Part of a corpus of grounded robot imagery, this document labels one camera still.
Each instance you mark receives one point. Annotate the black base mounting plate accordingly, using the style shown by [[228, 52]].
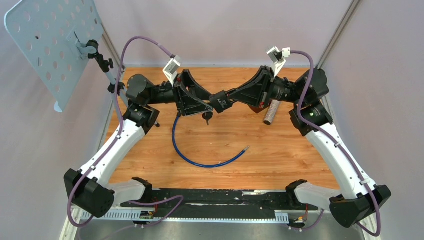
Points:
[[218, 204]]

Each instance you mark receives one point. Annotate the perforated grey music stand plate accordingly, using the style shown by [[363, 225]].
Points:
[[56, 37]]

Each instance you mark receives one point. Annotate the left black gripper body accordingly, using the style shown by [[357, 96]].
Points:
[[179, 93]]

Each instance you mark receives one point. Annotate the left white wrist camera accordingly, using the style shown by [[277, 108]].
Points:
[[170, 69]]

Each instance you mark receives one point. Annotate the black padlock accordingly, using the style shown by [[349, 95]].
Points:
[[220, 101]]

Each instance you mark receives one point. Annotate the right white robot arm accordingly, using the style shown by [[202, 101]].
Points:
[[358, 195]]

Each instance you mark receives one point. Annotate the glittery silver cylinder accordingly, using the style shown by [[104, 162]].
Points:
[[271, 112]]

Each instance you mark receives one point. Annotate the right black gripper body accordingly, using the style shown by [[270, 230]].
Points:
[[273, 89]]

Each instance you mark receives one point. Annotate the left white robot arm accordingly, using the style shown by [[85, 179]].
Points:
[[89, 187]]

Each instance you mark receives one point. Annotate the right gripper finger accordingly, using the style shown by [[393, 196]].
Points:
[[255, 86], [252, 98]]

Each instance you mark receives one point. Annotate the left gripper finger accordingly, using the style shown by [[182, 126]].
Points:
[[193, 106], [193, 87]]

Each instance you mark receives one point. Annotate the grey tripod stand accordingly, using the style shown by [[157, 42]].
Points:
[[105, 64]]

